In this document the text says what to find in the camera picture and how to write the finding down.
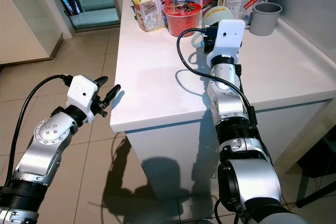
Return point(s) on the yellow snack pack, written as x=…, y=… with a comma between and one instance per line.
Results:
x=152, y=11

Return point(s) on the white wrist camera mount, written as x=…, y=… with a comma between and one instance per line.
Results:
x=228, y=38
x=84, y=93

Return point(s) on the white kitchen counter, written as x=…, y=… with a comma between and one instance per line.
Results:
x=163, y=77

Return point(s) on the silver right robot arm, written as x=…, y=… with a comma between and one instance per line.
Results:
x=226, y=98

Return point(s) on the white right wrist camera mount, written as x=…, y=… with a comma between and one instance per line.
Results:
x=228, y=38

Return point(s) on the beige floor cabinet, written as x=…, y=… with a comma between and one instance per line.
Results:
x=26, y=19

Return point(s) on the pale green cup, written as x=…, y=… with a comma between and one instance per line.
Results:
x=218, y=14

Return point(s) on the black table leg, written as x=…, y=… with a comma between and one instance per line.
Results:
x=317, y=193

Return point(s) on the black storage box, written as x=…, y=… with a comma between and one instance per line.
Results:
x=323, y=161

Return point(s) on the red instant noodle cup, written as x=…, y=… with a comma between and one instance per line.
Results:
x=181, y=22

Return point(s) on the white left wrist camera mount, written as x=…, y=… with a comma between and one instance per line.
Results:
x=84, y=93

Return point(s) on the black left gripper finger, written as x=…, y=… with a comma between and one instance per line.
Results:
x=112, y=95
x=102, y=81

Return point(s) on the grey plastic cup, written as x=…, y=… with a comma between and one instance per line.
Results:
x=265, y=20

